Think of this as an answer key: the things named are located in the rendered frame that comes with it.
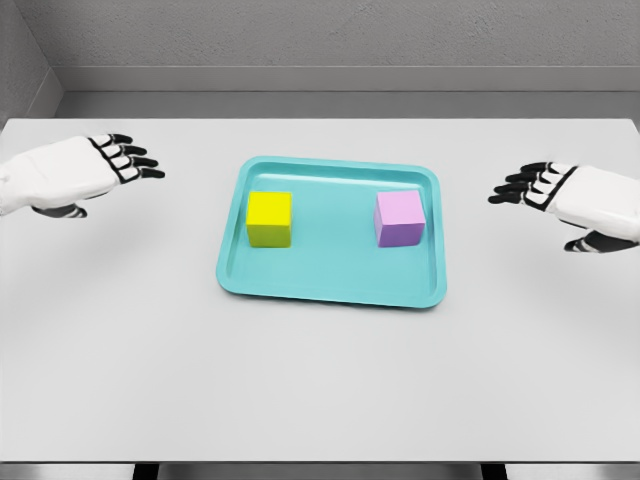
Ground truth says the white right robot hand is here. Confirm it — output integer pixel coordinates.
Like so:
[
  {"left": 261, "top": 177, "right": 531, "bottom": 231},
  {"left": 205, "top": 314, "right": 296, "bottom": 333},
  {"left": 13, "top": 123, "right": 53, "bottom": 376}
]
[{"left": 487, "top": 161, "right": 640, "bottom": 253}]

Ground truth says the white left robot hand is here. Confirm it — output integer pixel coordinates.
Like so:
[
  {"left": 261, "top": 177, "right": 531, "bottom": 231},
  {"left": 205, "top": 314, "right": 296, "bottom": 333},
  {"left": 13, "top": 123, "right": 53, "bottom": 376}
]
[{"left": 13, "top": 132, "right": 166, "bottom": 219}]

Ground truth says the pink purple cube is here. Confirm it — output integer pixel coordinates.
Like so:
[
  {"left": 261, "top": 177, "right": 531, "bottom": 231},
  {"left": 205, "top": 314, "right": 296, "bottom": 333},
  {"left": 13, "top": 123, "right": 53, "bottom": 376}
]
[{"left": 373, "top": 189, "right": 427, "bottom": 249}]

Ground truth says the yellow cube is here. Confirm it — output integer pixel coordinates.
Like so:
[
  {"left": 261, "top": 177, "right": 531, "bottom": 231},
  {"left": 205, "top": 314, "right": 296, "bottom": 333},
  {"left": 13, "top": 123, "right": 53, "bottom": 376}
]
[{"left": 246, "top": 190, "right": 293, "bottom": 249}]

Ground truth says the teal rectangular tray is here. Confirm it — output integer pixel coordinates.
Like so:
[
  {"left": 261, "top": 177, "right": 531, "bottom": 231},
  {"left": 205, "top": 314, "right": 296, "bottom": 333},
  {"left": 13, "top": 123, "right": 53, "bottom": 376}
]
[{"left": 215, "top": 155, "right": 447, "bottom": 312}]

